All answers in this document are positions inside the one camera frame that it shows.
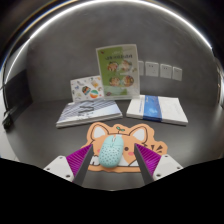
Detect orange corgi-shaped mouse pad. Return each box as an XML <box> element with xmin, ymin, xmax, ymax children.
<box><xmin>81</xmin><ymin>122</ymin><xmax>168</xmax><ymax>174</ymax></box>

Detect black flat screen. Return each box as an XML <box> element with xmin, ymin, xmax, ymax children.
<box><xmin>1</xmin><ymin>68</ymin><xmax>34</xmax><ymax>131</ymax></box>

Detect white book with blue band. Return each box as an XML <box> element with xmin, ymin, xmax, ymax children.
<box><xmin>125</xmin><ymin>94</ymin><xmax>189</xmax><ymax>127</ymax></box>

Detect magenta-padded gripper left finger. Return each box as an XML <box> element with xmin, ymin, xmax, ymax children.
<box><xmin>43</xmin><ymin>143</ymin><xmax>94</xmax><ymax>187</ymax></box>

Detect white wall socket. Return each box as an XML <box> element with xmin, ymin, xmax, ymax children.
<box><xmin>144</xmin><ymin>61</ymin><xmax>160</xmax><ymax>78</ymax></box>
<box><xmin>172</xmin><ymin>66</ymin><xmax>183</xmax><ymax>82</ymax></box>
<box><xmin>137</xmin><ymin>60</ymin><xmax>145</xmax><ymax>76</ymax></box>
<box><xmin>159</xmin><ymin>63</ymin><xmax>173</xmax><ymax>80</ymax></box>

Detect light teal computer mouse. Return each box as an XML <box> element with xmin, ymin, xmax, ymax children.
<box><xmin>98</xmin><ymin>134</ymin><xmax>125</xmax><ymax>168</ymax></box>

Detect small white illustrated card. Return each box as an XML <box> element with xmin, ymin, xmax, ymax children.
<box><xmin>69</xmin><ymin>75</ymin><xmax>105</xmax><ymax>103</ymax></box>

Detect grey striped book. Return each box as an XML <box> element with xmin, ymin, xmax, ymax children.
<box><xmin>55</xmin><ymin>98</ymin><xmax>124</xmax><ymax>129</ymax></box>

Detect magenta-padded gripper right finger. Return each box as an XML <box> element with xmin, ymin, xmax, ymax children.
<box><xmin>133</xmin><ymin>143</ymin><xmax>184</xmax><ymax>185</ymax></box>

